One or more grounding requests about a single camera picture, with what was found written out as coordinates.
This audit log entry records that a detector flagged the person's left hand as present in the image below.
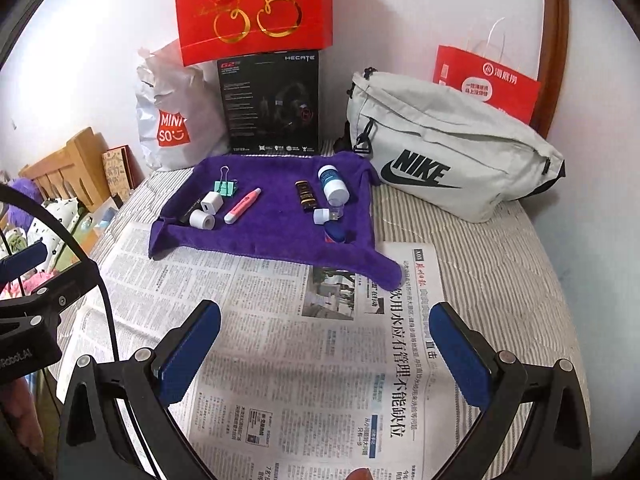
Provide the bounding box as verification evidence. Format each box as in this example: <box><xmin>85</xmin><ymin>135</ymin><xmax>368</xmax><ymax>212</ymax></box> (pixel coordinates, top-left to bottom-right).
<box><xmin>0</xmin><ymin>379</ymin><xmax>41</xmax><ymax>461</ymax></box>

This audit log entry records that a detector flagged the white cylinder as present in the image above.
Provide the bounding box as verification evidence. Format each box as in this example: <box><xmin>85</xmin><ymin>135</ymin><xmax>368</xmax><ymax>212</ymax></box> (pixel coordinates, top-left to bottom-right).
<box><xmin>190</xmin><ymin>208</ymin><xmax>217</xmax><ymax>231</ymax></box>

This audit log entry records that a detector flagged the red Haidilao paper bag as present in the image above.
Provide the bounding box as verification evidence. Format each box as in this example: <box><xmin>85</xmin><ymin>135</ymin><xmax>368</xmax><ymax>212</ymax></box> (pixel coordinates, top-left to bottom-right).
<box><xmin>432</xmin><ymin>16</ymin><xmax>543</xmax><ymax>128</ymax></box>

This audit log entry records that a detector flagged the white plastic shopping bag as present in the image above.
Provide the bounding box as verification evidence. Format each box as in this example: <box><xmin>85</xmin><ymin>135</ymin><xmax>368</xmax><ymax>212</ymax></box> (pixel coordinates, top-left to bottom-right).
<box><xmin>135</xmin><ymin>42</ymin><xmax>231</xmax><ymax>171</ymax></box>

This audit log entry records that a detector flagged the black cable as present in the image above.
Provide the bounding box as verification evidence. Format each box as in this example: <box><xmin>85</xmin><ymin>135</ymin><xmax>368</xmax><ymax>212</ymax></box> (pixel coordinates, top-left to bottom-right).
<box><xmin>0</xmin><ymin>182</ymin><xmax>121</xmax><ymax>363</ymax></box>

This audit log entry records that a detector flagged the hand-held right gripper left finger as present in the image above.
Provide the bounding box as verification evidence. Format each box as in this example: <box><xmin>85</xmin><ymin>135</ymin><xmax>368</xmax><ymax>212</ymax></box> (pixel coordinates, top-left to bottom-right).
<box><xmin>55</xmin><ymin>300</ymin><xmax>222</xmax><ymax>480</ymax></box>

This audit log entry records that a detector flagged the patterned book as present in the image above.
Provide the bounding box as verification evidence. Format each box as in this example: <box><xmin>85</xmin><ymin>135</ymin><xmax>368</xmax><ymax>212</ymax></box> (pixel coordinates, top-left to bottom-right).
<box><xmin>101</xmin><ymin>146</ymin><xmax>135</xmax><ymax>201</ymax></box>

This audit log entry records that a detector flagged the white blue bottle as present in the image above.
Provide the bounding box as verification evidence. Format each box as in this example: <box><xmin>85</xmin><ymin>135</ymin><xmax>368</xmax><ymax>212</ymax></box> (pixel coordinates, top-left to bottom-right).
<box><xmin>317</xmin><ymin>164</ymin><xmax>350</xmax><ymax>204</ymax></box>

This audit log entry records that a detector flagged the white spotted pillow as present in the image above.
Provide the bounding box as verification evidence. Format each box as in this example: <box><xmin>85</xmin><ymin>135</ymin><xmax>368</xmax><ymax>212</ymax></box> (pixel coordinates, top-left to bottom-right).
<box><xmin>27</xmin><ymin>195</ymin><xmax>83</xmax><ymax>256</ymax></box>

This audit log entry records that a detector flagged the black gold battery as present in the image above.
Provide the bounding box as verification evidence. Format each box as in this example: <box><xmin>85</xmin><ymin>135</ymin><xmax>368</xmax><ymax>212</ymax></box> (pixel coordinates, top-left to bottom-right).
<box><xmin>294</xmin><ymin>180</ymin><xmax>319</xmax><ymax>212</ymax></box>

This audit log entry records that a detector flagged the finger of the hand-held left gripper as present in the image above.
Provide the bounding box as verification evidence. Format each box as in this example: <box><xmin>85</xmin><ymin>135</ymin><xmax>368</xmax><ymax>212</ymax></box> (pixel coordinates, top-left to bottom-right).
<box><xmin>0</xmin><ymin>241</ymin><xmax>49</xmax><ymax>286</ymax></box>
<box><xmin>0</xmin><ymin>260</ymin><xmax>99</xmax><ymax>328</ymax></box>

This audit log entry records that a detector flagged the pink highlighter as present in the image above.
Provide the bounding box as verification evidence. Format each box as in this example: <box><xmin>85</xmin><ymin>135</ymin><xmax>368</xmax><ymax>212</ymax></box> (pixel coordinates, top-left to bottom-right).
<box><xmin>223</xmin><ymin>187</ymin><xmax>262</xmax><ymax>225</ymax></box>

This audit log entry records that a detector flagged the black headset box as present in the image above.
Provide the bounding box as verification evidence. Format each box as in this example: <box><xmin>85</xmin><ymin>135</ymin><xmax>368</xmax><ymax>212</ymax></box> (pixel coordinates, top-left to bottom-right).
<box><xmin>216</xmin><ymin>50</ymin><xmax>321</xmax><ymax>156</ymax></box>

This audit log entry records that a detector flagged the wooden slatted furniture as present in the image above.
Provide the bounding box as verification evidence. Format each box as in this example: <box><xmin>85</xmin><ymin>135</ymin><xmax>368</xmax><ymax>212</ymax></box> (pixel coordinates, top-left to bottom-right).
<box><xmin>20</xmin><ymin>127</ymin><xmax>112</xmax><ymax>211</ymax></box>

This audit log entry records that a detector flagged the purple towel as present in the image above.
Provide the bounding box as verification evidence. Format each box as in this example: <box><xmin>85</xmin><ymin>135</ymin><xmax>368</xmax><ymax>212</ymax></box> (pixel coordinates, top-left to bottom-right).
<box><xmin>149</xmin><ymin>152</ymin><xmax>403</xmax><ymax>292</ymax></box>

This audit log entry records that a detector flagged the green binder clip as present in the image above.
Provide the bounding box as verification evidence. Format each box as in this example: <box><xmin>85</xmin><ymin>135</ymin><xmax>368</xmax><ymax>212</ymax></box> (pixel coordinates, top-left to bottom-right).
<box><xmin>211</xmin><ymin>166</ymin><xmax>237</xmax><ymax>198</ymax></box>

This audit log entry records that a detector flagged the grey waist bag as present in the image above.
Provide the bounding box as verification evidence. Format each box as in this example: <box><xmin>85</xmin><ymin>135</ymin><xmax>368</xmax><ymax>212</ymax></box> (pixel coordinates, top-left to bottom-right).
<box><xmin>332</xmin><ymin>66</ymin><xmax>568</xmax><ymax>224</ymax></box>

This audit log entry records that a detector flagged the newspaper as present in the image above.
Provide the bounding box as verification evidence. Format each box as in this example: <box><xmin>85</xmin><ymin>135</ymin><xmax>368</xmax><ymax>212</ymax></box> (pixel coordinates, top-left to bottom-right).
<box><xmin>52</xmin><ymin>222</ymin><xmax>481</xmax><ymax>480</ymax></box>

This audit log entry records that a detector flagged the light blue white box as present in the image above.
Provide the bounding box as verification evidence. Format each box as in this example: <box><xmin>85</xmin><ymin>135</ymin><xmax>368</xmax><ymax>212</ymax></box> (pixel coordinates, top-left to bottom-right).
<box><xmin>87</xmin><ymin>205</ymin><xmax>121</xmax><ymax>241</ymax></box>

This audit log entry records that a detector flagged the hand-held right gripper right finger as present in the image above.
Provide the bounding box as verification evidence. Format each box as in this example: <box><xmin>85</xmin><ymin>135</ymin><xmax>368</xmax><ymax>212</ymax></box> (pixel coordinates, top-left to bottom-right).
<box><xmin>428</xmin><ymin>302</ymin><xmax>593</xmax><ymax>480</ymax></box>

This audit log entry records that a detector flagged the purple plush toy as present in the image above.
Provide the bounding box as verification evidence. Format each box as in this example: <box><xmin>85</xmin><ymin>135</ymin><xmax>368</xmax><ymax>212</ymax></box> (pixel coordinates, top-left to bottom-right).
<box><xmin>0</xmin><ymin>177</ymin><xmax>41</xmax><ymax>226</ymax></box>

